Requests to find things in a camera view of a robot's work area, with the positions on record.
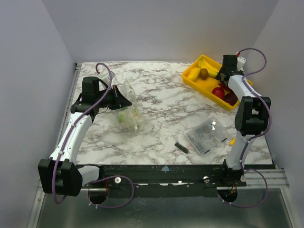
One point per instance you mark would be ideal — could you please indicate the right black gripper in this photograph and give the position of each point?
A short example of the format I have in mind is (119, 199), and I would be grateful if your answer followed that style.
(223, 76)

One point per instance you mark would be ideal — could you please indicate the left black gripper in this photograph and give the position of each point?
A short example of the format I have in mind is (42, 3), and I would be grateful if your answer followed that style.
(120, 100)

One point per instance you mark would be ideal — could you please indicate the yellow toy banana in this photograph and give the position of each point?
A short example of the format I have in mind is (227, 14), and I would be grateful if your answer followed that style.
(210, 65)

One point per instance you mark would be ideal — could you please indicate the clear zip top bag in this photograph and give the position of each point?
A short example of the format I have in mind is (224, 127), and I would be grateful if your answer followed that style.
(129, 93)

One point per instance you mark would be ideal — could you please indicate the white toy cauliflower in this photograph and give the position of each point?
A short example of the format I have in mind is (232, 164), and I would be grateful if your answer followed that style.
(130, 119)

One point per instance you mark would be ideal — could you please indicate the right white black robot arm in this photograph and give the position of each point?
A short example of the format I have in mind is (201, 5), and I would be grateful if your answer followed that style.
(251, 120)

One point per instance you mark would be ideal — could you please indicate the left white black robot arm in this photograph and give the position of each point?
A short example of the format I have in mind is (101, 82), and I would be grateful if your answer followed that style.
(59, 174)

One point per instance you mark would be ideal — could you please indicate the clear bag of screws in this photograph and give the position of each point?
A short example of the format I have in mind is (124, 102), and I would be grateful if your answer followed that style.
(207, 135)

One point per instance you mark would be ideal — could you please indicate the red toy apple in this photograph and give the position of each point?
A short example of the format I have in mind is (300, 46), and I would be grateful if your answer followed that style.
(219, 92)

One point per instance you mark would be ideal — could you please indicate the brown toy kiwi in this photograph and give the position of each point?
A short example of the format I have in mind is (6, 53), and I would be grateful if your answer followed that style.
(204, 74)

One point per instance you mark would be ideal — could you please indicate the yellow plastic bin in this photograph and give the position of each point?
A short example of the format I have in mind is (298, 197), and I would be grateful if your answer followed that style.
(205, 87)

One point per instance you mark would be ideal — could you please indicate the dark red toy plum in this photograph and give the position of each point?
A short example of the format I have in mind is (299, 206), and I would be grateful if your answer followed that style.
(231, 99)

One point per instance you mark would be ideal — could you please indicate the yellow toy mango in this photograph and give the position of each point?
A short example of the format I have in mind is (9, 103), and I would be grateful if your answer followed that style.
(194, 74)

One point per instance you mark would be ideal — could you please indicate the small yellow object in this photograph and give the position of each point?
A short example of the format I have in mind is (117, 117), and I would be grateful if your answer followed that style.
(232, 141)

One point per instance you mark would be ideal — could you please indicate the black comb-like part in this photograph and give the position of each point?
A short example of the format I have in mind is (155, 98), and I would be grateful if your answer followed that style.
(181, 147)

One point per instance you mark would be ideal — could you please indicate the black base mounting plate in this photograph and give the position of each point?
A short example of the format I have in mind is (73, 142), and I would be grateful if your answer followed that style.
(164, 181)

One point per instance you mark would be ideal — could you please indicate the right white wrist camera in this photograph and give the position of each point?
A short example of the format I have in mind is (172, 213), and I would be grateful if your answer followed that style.
(240, 62)

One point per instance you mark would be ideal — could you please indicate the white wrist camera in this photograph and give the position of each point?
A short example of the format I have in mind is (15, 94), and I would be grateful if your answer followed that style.
(106, 77)
(240, 62)

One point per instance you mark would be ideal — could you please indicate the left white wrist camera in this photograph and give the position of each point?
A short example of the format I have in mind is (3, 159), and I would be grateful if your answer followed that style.
(106, 77)

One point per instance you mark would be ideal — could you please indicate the aluminium extrusion rail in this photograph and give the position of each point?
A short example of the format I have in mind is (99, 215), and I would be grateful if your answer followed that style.
(275, 179)

